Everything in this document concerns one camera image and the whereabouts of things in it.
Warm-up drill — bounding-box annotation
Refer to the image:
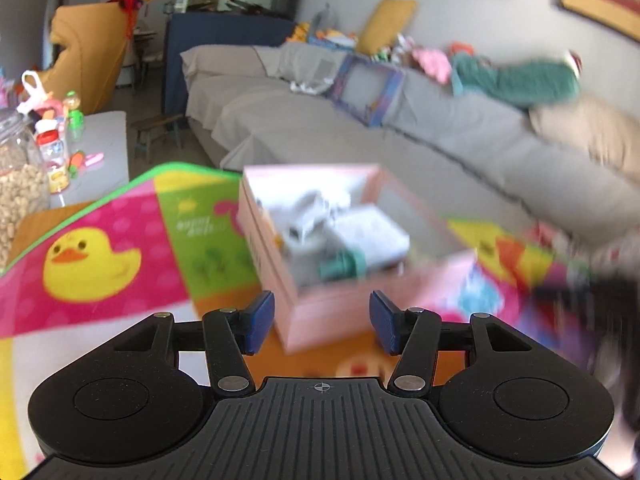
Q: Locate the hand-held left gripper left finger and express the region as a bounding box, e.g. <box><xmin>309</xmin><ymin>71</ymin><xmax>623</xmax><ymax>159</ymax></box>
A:
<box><xmin>112</xmin><ymin>290</ymin><xmax>275</xmax><ymax>398</ymax></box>

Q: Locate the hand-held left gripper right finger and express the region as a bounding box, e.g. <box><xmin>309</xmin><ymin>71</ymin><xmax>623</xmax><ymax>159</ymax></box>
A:
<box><xmin>369</xmin><ymin>290</ymin><xmax>532</xmax><ymax>398</ymax></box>

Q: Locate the pink cardboard box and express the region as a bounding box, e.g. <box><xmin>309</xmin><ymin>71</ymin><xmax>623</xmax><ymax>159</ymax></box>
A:
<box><xmin>237</xmin><ymin>162</ymin><xmax>479</xmax><ymax>354</ymax></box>

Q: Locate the white power adapter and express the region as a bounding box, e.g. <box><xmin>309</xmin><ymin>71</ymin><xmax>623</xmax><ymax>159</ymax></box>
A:
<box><xmin>275</xmin><ymin>191</ymin><xmax>347</xmax><ymax>256</ymax></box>

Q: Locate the teal plastic tool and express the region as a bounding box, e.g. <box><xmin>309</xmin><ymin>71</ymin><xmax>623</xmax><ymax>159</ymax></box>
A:
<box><xmin>319</xmin><ymin>250</ymin><xmax>369</xmax><ymax>282</ymax></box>

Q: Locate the printed duck blanket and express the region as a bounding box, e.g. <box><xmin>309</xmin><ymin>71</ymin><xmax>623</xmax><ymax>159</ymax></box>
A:
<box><xmin>0</xmin><ymin>161</ymin><xmax>608</xmax><ymax>476</ymax></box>

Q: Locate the grey sofa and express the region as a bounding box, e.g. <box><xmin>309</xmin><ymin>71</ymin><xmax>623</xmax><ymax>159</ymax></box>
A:
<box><xmin>179</xmin><ymin>41</ymin><xmax>640</xmax><ymax>243</ymax></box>

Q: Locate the beige cushion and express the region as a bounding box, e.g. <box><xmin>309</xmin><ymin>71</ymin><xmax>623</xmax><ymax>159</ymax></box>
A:
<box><xmin>529</xmin><ymin>94</ymin><xmax>640</xmax><ymax>183</ymax></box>

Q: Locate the wooden stool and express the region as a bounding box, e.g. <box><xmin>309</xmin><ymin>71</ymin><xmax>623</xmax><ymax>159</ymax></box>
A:
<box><xmin>132</xmin><ymin>113</ymin><xmax>186</xmax><ymax>159</ymax></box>

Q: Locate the white coffee table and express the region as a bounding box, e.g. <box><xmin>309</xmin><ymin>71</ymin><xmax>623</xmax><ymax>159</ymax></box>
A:
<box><xmin>49</xmin><ymin>110</ymin><xmax>130</xmax><ymax>207</ymax></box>

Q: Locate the purple framed box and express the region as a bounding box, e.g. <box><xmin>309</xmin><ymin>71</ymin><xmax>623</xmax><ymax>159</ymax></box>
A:
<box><xmin>324</xmin><ymin>54</ymin><xmax>407</xmax><ymax>129</ymax></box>

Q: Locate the small red-lid jar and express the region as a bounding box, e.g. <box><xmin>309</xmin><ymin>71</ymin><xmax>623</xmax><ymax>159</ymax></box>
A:
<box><xmin>34</xmin><ymin>127</ymin><xmax>72</xmax><ymax>196</ymax></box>

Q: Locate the pink plush toy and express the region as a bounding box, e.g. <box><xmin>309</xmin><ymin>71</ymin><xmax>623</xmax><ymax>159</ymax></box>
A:
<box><xmin>411</xmin><ymin>48</ymin><xmax>452</xmax><ymax>84</ymax></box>

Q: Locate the teal blanket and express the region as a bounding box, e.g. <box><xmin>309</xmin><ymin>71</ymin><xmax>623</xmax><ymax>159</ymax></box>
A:
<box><xmin>451</xmin><ymin>54</ymin><xmax>582</xmax><ymax>109</ymax></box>

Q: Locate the green toy bottle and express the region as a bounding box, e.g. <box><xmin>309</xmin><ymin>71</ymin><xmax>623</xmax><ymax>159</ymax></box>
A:
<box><xmin>64</xmin><ymin>91</ymin><xmax>86</xmax><ymax>142</ymax></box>

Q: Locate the glass jar of nuts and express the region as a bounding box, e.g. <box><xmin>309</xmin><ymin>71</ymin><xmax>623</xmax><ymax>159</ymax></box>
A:
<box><xmin>0</xmin><ymin>109</ymin><xmax>52</xmax><ymax>268</ymax></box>

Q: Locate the yellow pillow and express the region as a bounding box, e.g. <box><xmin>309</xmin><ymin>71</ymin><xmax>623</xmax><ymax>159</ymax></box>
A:
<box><xmin>354</xmin><ymin>0</ymin><xmax>418</xmax><ymax>57</ymax></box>

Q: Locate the yellow armchair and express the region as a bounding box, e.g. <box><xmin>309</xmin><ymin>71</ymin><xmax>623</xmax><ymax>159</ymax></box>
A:
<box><xmin>37</xmin><ymin>2</ymin><xmax>135</xmax><ymax>117</ymax></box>

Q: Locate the white plastic bag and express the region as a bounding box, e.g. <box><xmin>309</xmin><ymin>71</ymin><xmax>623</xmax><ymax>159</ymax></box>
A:
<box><xmin>16</xmin><ymin>70</ymin><xmax>55</xmax><ymax>115</ymax></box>

